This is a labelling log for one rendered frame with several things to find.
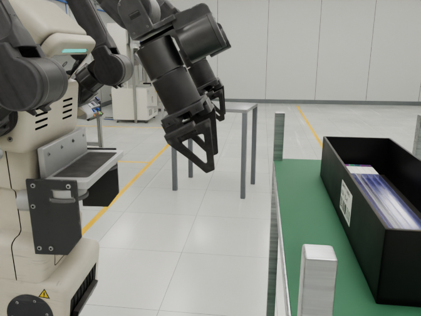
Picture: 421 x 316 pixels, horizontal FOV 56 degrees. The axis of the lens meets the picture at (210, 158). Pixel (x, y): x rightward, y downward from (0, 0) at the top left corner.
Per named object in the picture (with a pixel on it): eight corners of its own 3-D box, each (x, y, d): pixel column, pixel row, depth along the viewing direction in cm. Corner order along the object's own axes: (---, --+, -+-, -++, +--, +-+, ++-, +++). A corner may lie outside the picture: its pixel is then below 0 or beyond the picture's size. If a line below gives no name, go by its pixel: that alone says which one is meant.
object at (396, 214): (341, 175, 104) (343, 163, 103) (369, 177, 103) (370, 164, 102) (408, 285, 56) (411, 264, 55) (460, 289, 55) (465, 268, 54)
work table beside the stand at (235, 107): (244, 199, 350) (246, 110, 329) (172, 190, 371) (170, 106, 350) (255, 183, 391) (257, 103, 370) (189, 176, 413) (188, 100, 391)
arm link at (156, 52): (138, 46, 62) (128, 45, 56) (176, 26, 61) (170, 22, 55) (158, 86, 63) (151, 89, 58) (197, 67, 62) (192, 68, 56)
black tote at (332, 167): (319, 175, 108) (322, 135, 105) (385, 178, 106) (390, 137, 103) (375, 304, 54) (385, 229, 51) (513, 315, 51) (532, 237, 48)
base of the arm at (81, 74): (71, 78, 110) (52, 81, 99) (93, 59, 109) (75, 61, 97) (91, 102, 112) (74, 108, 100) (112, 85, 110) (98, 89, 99)
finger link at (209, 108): (232, 143, 69) (209, 95, 67) (232, 153, 62) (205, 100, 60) (198, 159, 70) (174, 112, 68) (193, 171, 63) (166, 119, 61)
